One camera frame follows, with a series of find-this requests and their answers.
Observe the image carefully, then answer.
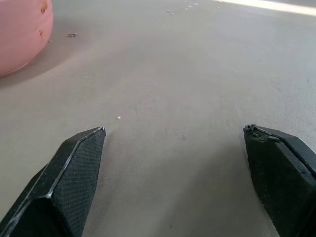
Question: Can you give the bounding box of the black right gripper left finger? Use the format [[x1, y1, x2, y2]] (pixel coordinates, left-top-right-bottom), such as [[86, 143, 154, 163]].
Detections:
[[0, 126, 107, 237]]

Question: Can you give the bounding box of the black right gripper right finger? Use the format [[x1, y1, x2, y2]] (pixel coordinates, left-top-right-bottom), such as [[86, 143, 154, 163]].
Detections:
[[243, 123, 316, 237]]

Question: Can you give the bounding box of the pink round bowl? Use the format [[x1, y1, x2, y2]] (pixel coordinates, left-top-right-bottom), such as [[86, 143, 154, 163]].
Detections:
[[0, 0, 54, 78]]

